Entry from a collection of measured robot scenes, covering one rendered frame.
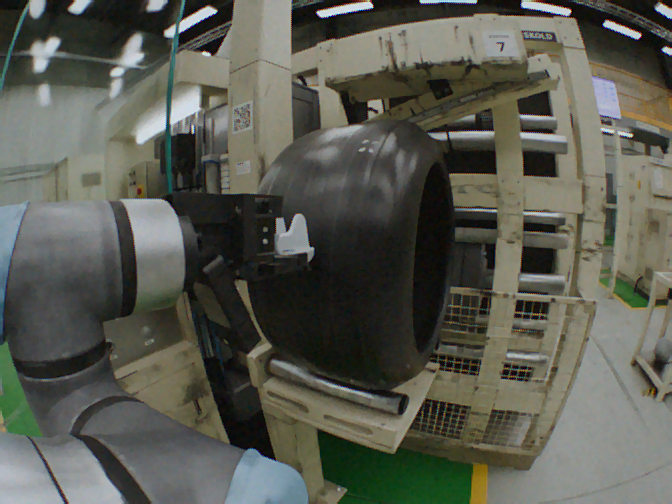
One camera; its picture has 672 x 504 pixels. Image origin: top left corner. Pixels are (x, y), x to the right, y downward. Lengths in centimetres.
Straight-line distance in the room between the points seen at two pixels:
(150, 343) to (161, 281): 71
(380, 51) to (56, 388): 94
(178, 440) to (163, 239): 13
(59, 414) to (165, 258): 14
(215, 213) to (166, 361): 68
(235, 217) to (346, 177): 19
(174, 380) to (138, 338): 16
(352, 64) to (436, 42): 26
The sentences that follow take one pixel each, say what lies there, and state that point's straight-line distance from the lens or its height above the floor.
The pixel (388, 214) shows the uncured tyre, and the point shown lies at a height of 128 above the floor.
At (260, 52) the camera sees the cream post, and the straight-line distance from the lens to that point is 81.
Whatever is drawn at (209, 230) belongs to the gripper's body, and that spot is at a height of 128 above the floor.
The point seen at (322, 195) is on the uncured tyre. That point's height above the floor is 130.
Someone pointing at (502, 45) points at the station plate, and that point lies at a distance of 86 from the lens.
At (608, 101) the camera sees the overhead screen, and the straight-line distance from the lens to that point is 442.
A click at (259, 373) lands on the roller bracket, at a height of 90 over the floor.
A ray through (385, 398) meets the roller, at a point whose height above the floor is 92.
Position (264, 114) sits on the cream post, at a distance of 75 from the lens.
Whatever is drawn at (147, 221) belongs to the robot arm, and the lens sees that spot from 22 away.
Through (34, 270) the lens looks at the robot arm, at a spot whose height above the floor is 129.
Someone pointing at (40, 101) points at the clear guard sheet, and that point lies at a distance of 83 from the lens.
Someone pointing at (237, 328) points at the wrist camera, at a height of 119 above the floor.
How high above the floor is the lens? 131
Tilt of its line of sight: 12 degrees down
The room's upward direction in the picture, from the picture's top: 3 degrees counter-clockwise
